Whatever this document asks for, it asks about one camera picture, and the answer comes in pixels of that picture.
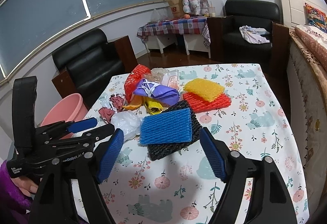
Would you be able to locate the white low side table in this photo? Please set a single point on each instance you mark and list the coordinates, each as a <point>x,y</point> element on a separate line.
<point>188,42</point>

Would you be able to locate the plastic drink cup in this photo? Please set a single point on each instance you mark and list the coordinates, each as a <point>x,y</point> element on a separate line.
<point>211,10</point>

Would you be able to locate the left hand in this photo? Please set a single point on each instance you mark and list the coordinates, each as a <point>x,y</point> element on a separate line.
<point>26,186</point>

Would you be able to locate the bed with patterned blankets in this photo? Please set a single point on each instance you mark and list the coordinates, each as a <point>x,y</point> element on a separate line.
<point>307,84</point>

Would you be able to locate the orange plastic bag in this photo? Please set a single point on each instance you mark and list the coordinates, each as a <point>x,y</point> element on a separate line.
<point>135,103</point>

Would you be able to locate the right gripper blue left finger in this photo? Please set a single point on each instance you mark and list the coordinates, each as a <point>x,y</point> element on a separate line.
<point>107,153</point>

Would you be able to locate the clear bubble plastic bag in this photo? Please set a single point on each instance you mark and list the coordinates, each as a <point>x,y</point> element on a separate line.
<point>164,77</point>

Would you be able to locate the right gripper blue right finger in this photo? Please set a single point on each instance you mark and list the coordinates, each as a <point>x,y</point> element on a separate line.
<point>217,153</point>

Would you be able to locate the red white crumpled paper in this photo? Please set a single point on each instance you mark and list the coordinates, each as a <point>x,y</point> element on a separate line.
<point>111,104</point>

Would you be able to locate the right black leather armchair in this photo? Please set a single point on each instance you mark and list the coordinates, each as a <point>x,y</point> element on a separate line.
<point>228,46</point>

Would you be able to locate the black foam fruit net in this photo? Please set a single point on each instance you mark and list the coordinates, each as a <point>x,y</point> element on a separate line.
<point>159,151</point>

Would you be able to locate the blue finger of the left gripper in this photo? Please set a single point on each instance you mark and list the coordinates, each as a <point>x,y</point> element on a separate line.
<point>100,133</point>
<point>82,125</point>

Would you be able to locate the colourful striped pillow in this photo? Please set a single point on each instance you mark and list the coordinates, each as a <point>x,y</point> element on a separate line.
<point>316,18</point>

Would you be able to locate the purple plastic bag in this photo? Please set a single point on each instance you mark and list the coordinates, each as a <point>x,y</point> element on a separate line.
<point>164,94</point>

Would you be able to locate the checkered tablecloth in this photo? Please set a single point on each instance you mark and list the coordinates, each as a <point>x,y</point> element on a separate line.
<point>193,25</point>

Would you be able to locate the white plastic bag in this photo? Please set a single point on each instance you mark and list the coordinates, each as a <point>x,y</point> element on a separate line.
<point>128,122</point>

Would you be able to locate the red foam fruit net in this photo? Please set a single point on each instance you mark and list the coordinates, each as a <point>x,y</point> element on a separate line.
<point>198,104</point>

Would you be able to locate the yellow foam fruit net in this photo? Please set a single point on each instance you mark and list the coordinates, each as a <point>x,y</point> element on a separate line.
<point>207,90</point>

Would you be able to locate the pink plastic trash bucket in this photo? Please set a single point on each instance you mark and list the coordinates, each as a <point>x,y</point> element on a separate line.
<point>71,108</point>

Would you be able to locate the white wooden headboard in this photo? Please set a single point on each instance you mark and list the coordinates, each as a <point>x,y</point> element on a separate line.
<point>294,12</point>

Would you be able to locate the blue foam fruit net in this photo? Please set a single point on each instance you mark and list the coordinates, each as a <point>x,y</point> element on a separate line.
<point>167,127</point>

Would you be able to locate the clear plastic bag on table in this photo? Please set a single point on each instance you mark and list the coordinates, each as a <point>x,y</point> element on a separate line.
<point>158,15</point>

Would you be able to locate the yellow plastic wrapper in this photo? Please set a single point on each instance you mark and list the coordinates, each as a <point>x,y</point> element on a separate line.
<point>153,107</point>

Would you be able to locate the brown paper shopping bag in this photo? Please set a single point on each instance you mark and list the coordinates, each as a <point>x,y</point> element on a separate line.
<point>176,7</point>

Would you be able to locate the red mesh plastic bag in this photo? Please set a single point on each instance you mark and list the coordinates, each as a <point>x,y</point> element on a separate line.
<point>133,79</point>

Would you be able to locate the black leather armchair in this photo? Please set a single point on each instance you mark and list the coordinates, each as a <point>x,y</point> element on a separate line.
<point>228,46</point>
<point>87,63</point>

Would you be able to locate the left black leather armchair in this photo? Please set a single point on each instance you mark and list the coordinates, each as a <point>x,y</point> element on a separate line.
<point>87,63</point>

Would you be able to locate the cloth on armchair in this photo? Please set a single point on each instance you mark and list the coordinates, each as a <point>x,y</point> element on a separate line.
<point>254,35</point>

